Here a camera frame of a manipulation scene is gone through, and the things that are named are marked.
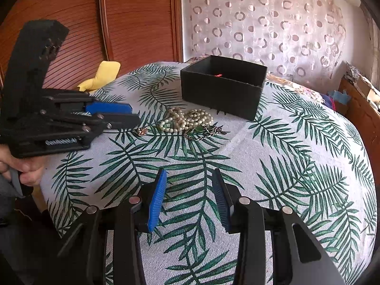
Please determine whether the black open jewelry box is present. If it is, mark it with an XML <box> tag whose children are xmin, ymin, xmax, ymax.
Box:
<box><xmin>180</xmin><ymin>54</ymin><xmax>268</xmax><ymax>122</ymax></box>

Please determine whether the person's left hand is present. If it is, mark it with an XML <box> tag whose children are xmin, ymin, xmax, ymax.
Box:
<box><xmin>0</xmin><ymin>145</ymin><xmax>48</xmax><ymax>187</ymax></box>

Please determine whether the small copper earring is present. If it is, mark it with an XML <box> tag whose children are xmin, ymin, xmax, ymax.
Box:
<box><xmin>137</xmin><ymin>127</ymin><xmax>148</xmax><ymax>136</ymax></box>

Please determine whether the yellow Pikachu plush toy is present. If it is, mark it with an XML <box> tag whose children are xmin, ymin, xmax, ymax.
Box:
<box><xmin>77</xmin><ymin>61</ymin><xmax>121</xmax><ymax>92</ymax></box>

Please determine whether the palm leaf print blanket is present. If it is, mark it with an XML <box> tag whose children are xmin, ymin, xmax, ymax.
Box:
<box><xmin>41</xmin><ymin>62</ymin><xmax>377</xmax><ymax>284</ymax></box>

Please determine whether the wooden wardrobe sliding door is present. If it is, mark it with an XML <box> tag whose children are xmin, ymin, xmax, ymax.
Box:
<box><xmin>1</xmin><ymin>0</ymin><xmax>184</xmax><ymax>89</ymax></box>

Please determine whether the blue cloth by bed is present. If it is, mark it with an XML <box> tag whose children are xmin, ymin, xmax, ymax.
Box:
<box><xmin>328</xmin><ymin>90</ymin><xmax>351</xmax><ymax>105</ymax></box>

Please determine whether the wooden cabinet counter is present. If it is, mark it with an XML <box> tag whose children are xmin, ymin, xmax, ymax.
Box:
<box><xmin>338</xmin><ymin>78</ymin><xmax>380</xmax><ymax>167</ymax></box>

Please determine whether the cardboard box on counter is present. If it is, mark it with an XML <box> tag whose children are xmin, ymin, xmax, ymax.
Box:
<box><xmin>354</xmin><ymin>75</ymin><xmax>380</xmax><ymax>103</ymax></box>

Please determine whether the circle pattern sheer curtain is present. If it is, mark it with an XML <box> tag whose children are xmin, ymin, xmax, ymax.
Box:
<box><xmin>182</xmin><ymin>0</ymin><xmax>357</xmax><ymax>91</ymax></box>

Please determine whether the pearl necklace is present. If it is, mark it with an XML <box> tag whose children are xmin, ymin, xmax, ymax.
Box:
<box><xmin>159</xmin><ymin>107</ymin><xmax>215</xmax><ymax>134</ymax></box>

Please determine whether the dark metal chain jewelry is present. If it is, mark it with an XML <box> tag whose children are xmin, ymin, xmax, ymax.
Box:
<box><xmin>184</xmin><ymin>124</ymin><xmax>228</xmax><ymax>141</ymax></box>

